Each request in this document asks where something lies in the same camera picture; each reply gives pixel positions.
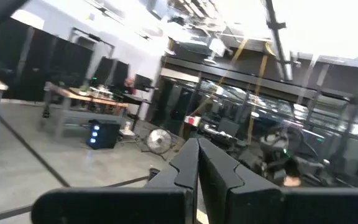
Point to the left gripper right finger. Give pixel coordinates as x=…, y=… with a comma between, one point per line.
x=259, y=205

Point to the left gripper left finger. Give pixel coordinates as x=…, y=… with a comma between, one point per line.
x=135, y=205

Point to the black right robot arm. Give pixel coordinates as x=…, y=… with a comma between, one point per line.
x=275, y=161

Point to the black monitor on arm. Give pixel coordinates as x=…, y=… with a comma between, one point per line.
x=142, y=81

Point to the white floor fan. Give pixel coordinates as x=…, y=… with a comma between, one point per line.
x=158, y=141

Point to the black computer tower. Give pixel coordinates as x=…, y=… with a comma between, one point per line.
x=104, y=137

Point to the red and white box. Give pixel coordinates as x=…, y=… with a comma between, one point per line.
x=192, y=120

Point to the wooden top desk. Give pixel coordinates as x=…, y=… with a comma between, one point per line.
x=82, y=97

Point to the person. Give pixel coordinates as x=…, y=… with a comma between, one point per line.
x=130, y=83

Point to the pair of black monitors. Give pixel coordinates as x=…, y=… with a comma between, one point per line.
x=107, y=71

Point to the black cabinet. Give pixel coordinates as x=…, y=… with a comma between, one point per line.
x=67, y=68

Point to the black vertical pole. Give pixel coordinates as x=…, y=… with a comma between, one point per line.
x=275, y=34

